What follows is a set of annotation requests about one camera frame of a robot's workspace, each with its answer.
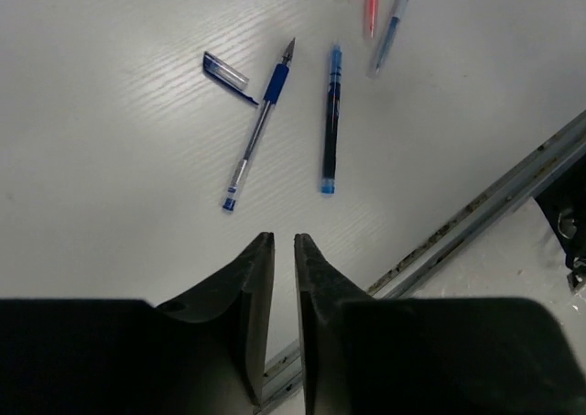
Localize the clear blue pen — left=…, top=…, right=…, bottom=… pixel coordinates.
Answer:
left=370, top=0, right=409, bottom=77

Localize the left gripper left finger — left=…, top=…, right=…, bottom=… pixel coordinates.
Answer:
left=157, top=232, right=275, bottom=406

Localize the aluminium rail front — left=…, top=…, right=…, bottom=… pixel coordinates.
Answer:
left=263, top=110, right=586, bottom=407

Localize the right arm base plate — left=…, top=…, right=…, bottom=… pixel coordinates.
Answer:
left=537, top=157, right=585, bottom=293

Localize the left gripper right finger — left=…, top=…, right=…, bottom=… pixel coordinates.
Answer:
left=294, top=234, right=378, bottom=414

